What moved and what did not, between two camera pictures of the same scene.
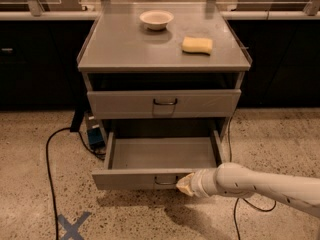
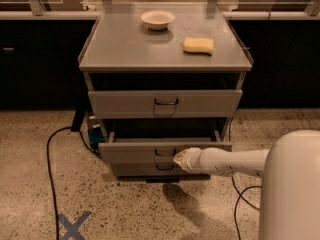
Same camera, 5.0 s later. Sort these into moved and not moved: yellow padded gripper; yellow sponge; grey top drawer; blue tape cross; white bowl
Moved: yellow padded gripper
Not moved: grey top drawer; white bowl; blue tape cross; yellow sponge
